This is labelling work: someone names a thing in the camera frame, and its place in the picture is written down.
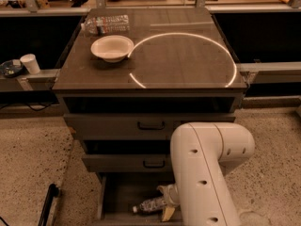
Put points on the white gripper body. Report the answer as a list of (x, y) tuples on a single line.
[(169, 195)]

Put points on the blue labelled plastic bottle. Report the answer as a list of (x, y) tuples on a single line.
[(150, 206)]

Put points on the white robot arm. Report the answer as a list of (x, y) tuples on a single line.
[(201, 153)]

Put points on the grey middle drawer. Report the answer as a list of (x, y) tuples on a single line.
[(127, 162)]

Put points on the grey drawer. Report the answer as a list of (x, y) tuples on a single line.
[(127, 162), (134, 126), (121, 191)]

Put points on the grey bottom drawer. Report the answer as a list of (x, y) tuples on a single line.
[(121, 191)]

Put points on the grey top drawer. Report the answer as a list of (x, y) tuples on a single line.
[(134, 126)]

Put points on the grey drawer cabinet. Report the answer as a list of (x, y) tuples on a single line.
[(180, 64)]

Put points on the clear plastic water bottle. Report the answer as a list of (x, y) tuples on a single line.
[(102, 25)]

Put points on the white bowl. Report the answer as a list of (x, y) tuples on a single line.
[(112, 48)]

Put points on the white paper cup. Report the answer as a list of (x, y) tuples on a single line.
[(31, 64)]

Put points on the dark small plate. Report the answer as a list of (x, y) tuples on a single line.
[(11, 68)]

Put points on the black floor cable bar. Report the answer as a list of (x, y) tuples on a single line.
[(53, 192)]

